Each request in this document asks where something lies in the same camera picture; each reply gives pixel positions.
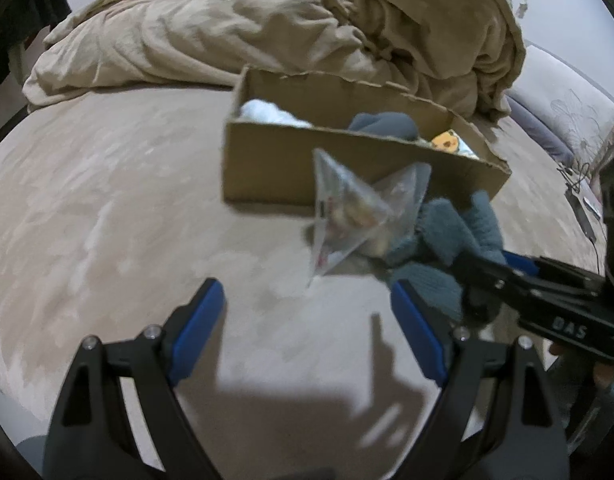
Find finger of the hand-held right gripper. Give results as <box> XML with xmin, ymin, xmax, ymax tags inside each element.
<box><xmin>502</xmin><ymin>251</ymin><xmax>608</xmax><ymax>292</ymax></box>
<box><xmin>454</xmin><ymin>252</ymin><xmax>605</xmax><ymax>322</ymax></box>

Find grey cloth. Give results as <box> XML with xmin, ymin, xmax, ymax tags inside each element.
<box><xmin>348</xmin><ymin>112</ymin><xmax>421</xmax><ymax>141</ymax></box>

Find grey-blue knit glove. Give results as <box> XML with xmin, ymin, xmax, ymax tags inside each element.
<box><xmin>386</xmin><ymin>190</ymin><xmax>506</xmax><ymax>325</ymax></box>

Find beige crumpled blanket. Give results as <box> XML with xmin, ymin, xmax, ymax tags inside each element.
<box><xmin>23</xmin><ymin>0</ymin><xmax>527</xmax><ymax>122</ymax></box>

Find light purple embroidered pillow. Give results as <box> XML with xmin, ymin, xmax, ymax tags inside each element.
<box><xmin>506</xmin><ymin>44</ymin><xmax>614</xmax><ymax>173</ymax></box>

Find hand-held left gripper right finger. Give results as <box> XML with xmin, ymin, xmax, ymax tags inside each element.
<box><xmin>389</xmin><ymin>280</ymin><xmax>573</xmax><ymax>480</ymax></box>

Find white cloth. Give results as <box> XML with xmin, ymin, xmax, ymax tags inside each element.
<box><xmin>239</xmin><ymin>99</ymin><xmax>314</xmax><ymax>129</ymax></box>

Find beige bed sheet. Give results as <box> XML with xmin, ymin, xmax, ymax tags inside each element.
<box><xmin>0</xmin><ymin>79</ymin><xmax>610</xmax><ymax>461</ymax></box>

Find yellow printed packet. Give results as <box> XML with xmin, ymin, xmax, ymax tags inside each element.
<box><xmin>430</xmin><ymin>129</ymin><xmax>480</xmax><ymax>160</ymax></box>

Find person's right hand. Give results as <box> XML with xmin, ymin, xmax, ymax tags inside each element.
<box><xmin>548</xmin><ymin>341</ymin><xmax>614</xmax><ymax>396</ymax></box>

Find black cable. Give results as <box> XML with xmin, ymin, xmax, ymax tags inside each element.
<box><xmin>557</xmin><ymin>159</ymin><xmax>607</xmax><ymax>273</ymax></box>

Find brown cardboard box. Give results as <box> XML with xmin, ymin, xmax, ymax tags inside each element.
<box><xmin>222</xmin><ymin>65</ymin><xmax>512</xmax><ymax>207</ymax></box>

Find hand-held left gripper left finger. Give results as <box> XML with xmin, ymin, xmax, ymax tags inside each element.
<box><xmin>42</xmin><ymin>277</ymin><xmax>226</xmax><ymax>480</ymax></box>

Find dark hanging clothes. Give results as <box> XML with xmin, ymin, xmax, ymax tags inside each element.
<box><xmin>0</xmin><ymin>0</ymin><xmax>74</xmax><ymax>107</ymax></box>

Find clear plastic snack bag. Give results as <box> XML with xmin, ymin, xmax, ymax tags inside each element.
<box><xmin>306</xmin><ymin>149</ymin><xmax>433</xmax><ymax>289</ymax></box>

